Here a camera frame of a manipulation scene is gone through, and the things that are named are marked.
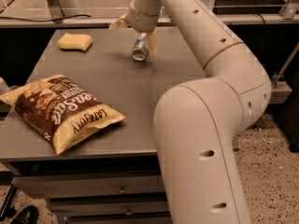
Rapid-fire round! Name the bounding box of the grey drawer cabinet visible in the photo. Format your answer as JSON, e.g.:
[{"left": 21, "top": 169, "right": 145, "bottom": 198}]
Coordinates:
[{"left": 0, "top": 26, "right": 240, "bottom": 224}]

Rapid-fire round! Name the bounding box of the silver redbull can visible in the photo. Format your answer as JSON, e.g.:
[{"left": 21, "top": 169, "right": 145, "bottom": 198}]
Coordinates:
[{"left": 132, "top": 33, "right": 149, "bottom": 62}]

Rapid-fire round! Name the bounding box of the brown chip bag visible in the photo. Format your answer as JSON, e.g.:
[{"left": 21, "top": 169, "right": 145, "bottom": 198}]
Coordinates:
[{"left": 0, "top": 75, "right": 124, "bottom": 154}]

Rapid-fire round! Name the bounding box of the black shoe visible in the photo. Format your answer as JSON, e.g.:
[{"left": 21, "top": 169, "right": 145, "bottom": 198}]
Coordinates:
[{"left": 9, "top": 205, "right": 39, "bottom": 224}]

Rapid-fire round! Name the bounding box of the yellow sponge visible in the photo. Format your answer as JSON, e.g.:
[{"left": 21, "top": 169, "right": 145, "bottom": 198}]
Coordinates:
[{"left": 58, "top": 33, "right": 93, "bottom": 52}]

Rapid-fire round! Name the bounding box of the metal frame rail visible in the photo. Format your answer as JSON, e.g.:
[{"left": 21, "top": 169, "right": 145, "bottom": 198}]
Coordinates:
[{"left": 0, "top": 14, "right": 299, "bottom": 28}]

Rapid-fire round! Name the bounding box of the black cable on rail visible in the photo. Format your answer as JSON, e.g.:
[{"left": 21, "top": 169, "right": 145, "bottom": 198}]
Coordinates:
[{"left": 0, "top": 14, "right": 92, "bottom": 24}]

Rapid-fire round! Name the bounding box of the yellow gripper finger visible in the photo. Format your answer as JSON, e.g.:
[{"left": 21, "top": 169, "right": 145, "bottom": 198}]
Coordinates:
[
  {"left": 146, "top": 29, "right": 158, "bottom": 56},
  {"left": 108, "top": 15, "right": 129, "bottom": 30}
]

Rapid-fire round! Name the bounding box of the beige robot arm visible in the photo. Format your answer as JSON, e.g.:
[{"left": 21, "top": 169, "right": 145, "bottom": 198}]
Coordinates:
[{"left": 112, "top": 0, "right": 271, "bottom": 224}]

